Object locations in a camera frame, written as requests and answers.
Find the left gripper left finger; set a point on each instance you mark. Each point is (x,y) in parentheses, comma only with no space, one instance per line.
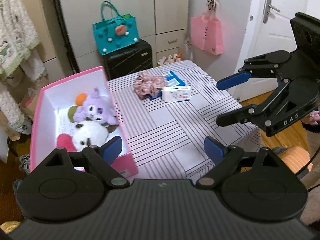
(100,160)

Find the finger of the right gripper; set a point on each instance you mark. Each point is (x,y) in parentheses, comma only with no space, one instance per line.
(233,80)
(233,116)

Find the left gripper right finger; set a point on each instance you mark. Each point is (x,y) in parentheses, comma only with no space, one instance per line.
(225,159)

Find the white fluffy cat plush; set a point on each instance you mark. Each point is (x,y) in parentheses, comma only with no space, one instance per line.
(89,133)

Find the red strawberry plush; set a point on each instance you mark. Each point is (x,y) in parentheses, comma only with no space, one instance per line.
(65,140)

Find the purple Kuromi plush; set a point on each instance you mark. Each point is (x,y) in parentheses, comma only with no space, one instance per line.
(96,108)

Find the green plush ball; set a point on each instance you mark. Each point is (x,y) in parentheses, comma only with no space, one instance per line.
(71,113)

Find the orange plush ball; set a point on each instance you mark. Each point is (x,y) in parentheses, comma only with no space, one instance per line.
(80,99)

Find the blue wet wipes pack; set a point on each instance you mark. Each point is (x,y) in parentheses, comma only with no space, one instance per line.
(172,81)

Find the white tissue pack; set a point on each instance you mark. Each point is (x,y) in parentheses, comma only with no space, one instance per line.
(176,94)

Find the pink floral fabric bow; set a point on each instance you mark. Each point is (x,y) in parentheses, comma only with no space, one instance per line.
(147,85)

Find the white door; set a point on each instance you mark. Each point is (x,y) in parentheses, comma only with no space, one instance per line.
(275,32)

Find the pink paper bag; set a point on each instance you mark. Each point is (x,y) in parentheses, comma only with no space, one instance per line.
(206,30)

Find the striped table cloth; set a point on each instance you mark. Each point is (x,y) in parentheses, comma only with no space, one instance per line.
(166,139)

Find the pink storage box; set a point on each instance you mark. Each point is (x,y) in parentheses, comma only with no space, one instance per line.
(50,118)

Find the grey sneaker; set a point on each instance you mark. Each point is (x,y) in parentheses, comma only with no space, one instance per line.
(25,163)

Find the colourful gift bag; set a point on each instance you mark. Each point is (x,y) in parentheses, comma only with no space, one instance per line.
(169,59)

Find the brown paper bag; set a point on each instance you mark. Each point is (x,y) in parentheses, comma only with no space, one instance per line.
(22,109)

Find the cream fleece pajama pants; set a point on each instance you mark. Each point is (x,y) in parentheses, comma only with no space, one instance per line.
(31,74)

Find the black suitcase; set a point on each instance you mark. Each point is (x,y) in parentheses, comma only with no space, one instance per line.
(129,60)

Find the beige wardrobe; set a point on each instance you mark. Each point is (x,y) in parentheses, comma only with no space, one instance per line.
(83,30)

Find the teal felt handbag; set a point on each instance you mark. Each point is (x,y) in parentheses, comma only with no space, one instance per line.
(116,33)

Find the cream fleece pajama jacket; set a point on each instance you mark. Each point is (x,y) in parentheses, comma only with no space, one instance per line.
(19,40)

